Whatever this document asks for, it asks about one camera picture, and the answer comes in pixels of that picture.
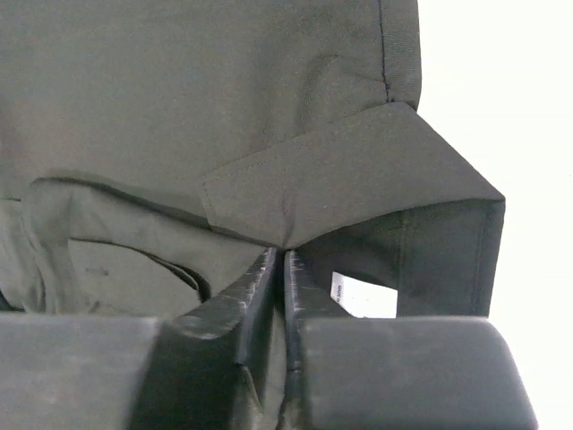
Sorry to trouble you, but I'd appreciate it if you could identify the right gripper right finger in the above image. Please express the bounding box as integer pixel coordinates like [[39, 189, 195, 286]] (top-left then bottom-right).
[[281, 252, 538, 429]]

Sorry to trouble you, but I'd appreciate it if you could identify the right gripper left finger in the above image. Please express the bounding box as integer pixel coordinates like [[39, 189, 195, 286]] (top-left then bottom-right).
[[1, 249, 278, 429]]

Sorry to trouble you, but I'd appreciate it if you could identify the black long sleeve shirt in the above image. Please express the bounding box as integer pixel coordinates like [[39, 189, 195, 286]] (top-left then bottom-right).
[[1, 1, 505, 316]]

